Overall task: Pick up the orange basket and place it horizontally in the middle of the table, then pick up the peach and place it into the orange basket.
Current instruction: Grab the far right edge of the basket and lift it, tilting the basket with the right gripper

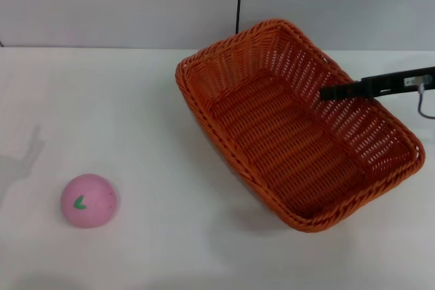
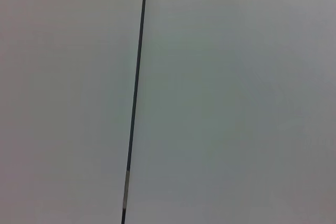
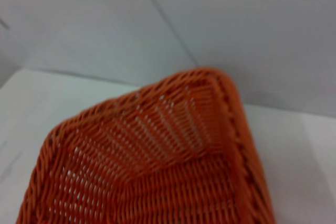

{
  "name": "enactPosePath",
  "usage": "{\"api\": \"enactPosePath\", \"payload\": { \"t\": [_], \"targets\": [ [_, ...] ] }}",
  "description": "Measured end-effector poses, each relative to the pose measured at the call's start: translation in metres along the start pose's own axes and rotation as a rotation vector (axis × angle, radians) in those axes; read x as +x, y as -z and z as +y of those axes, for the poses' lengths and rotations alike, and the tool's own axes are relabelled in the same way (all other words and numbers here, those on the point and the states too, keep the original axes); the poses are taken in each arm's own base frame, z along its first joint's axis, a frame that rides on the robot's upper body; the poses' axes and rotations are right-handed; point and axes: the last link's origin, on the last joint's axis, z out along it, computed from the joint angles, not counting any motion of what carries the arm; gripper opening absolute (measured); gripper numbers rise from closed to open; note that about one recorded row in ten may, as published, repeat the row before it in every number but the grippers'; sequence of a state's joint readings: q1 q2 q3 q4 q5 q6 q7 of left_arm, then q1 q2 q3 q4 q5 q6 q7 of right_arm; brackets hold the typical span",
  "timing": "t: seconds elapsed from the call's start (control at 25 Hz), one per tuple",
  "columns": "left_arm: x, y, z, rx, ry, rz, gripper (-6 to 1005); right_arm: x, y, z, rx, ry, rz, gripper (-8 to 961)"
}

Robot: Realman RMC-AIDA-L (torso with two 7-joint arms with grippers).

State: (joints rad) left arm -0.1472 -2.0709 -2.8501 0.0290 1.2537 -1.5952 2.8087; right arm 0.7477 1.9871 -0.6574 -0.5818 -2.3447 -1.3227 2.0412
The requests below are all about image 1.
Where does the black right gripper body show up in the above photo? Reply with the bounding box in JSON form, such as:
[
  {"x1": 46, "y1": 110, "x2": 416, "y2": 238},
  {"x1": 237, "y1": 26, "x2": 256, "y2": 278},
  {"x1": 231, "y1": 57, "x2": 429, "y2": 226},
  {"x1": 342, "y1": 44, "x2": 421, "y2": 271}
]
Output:
[{"x1": 360, "y1": 65, "x2": 435, "y2": 98}]

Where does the orange woven plastic basket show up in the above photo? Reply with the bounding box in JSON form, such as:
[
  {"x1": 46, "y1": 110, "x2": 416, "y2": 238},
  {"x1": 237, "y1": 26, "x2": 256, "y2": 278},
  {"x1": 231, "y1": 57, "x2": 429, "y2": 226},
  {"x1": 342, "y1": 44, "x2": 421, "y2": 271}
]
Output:
[{"x1": 175, "y1": 18, "x2": 426, "y2": 234}]

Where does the pink ball toy green leaf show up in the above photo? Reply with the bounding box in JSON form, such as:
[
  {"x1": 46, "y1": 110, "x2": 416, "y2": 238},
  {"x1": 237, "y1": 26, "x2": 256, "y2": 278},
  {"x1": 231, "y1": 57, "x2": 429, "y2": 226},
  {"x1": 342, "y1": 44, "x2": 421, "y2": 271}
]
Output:
[{"x1": 60, "y1": 173, "x2": 121, "y2": 230}]

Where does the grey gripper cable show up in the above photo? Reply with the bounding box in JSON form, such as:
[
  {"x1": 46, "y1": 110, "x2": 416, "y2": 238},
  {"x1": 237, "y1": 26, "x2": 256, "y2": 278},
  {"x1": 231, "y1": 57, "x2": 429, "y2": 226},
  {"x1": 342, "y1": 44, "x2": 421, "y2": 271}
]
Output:
[{"x1": 417, "y1": 81, "x2": 435, "y2": 118}]

